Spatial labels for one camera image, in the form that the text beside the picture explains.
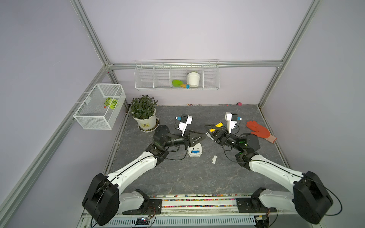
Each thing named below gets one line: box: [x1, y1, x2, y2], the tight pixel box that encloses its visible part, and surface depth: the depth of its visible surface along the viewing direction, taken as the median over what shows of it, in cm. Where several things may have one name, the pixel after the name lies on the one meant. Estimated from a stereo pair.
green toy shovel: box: [172, 79, 190, 89], surface depth 103 cm
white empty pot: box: [187, 72, 201, 88], surface depth 95 cm
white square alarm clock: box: [188, 142, 203, 158], surface depth 92 cm
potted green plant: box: [128, 94, 160, 133], surface depth 96 cm
